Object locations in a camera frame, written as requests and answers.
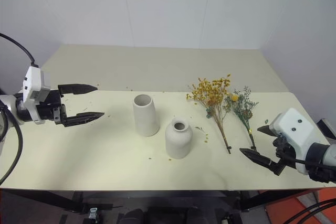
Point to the tall white cylinder vase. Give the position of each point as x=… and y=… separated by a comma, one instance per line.
x=145, y=116

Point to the green sprig yellow ball flower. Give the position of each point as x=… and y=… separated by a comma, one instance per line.
x=242, y=108

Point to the small silver clamp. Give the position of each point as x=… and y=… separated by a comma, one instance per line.
x=93, y=212

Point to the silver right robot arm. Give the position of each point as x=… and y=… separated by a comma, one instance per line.
x=323, y=161

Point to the white narrow-neck bottle vase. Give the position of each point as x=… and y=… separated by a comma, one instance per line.
x=178, y=140

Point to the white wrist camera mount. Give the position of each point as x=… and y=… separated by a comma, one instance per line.
x=295, y=129
x=32, y=87

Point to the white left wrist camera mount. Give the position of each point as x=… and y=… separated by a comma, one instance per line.
x=32, y=87

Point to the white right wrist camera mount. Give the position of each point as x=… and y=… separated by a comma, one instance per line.
x=295, y=129

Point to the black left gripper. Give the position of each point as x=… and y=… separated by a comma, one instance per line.
x=51, y=108

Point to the dark grey object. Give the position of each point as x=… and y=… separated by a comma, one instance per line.
x=326, y=128

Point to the yellow dried flower bunch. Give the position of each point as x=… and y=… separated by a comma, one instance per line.
x=212, y=95

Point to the small loose green sprig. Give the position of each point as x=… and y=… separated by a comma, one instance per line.
x=199, y=128

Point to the black table frame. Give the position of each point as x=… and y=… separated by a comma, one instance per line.
x=131, y=194

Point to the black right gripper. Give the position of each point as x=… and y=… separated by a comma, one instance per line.
x=284, y=149

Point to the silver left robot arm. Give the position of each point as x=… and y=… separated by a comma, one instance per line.
x=10, y=104

